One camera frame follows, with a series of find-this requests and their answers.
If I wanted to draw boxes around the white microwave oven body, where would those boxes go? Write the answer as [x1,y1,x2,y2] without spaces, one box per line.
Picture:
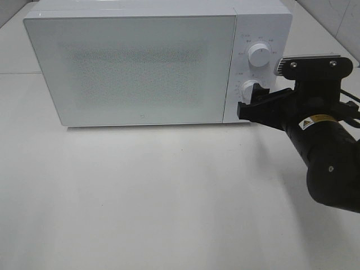
[23,1,293,124]

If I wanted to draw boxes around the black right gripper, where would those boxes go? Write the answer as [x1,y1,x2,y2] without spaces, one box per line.
[237,54,359,132]

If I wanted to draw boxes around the white microwave door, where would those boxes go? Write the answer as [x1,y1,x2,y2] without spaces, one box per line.
[24,16,236,127]

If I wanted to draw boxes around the white timer knob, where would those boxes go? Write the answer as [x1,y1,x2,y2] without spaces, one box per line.
[241,79,260,104]

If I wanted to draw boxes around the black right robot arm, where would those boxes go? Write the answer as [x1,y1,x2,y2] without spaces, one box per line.
[237,55,359,213]

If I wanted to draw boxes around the upper white power knob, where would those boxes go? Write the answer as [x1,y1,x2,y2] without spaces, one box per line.
[247,43,271,68]

